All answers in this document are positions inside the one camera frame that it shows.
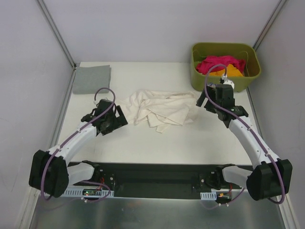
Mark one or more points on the folded grey t shirt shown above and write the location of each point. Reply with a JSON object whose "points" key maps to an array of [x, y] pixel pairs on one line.
{"points": [[89, 79]]}

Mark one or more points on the white cable duct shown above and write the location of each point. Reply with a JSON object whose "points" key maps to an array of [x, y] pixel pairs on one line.
{"points": [[214, 195], [87, 193]]}

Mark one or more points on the orange t shirt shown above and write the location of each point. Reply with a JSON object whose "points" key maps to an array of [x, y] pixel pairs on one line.
{"points": [[231, 72]]}

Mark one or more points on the left white cable duct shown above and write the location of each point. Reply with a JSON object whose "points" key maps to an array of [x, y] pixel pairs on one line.
{"points": [[87, 193]]}

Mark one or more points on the magenta pink t shirt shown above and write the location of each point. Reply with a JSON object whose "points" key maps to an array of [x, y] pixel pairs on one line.
{"points": [[204, 66]]}

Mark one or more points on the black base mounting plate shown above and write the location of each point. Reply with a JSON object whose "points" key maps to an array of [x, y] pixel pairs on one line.
{"points": [[167, 181]]}

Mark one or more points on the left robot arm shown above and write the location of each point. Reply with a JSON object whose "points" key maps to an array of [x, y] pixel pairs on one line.
{"points": [[63, 153]]}

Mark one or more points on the right white cable duct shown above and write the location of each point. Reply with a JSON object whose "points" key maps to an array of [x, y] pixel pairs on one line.
{"points": [[214, 195]]}

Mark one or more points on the olive green plastic bin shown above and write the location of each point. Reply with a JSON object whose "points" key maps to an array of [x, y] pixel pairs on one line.
{"points": [[243, 51]]}

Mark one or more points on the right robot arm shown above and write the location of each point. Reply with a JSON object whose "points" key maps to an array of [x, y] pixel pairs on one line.
{"points": [[256, 148]]}

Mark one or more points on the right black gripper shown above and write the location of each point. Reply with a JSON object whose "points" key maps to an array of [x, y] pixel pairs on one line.
{"points": [[203, 100]]}

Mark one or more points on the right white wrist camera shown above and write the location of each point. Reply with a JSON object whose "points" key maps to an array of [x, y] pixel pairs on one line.
{"points": [[224, 80]]}

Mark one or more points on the aluminium frame rail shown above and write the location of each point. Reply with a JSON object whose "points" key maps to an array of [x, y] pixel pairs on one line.
{"points": [[263, 180]]}

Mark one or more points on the cream white t shirt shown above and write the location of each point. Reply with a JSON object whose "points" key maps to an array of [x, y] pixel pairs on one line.
{"points": [[160, 109]]}

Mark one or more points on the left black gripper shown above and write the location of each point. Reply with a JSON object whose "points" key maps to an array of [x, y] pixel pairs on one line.
{"points": [[120, 115]]}

